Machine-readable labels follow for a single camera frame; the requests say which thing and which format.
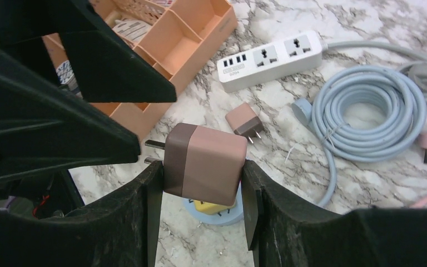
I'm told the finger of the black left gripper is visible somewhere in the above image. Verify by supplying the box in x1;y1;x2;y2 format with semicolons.
0;49;141;182
0;1;177;103

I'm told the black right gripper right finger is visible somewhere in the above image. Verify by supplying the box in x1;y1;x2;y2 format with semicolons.
241;160;427;266

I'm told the light blue coiled cable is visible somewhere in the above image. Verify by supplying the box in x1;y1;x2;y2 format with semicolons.
291;65;427;208

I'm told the round patterned tape roll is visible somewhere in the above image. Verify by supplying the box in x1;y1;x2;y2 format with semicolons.
56;60;81;95

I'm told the orange plastic file organizer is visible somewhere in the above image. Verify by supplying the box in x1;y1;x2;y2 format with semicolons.
42;1;238;139

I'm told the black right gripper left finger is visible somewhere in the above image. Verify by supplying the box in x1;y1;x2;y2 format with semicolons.
0;161;163;266

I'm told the brown pink small charger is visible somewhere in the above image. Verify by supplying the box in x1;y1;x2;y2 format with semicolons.
225;102;265;144

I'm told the white box in organizer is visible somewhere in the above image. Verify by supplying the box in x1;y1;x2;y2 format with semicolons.
112;19;152;42

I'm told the yellow olive charger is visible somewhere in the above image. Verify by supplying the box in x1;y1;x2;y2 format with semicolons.
193;200;236;215

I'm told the white power strip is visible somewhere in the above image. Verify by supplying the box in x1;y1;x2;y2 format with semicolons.
217;31;324;93

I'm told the blue round power socket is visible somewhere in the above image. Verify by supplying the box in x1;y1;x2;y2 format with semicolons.
182;185;244;226

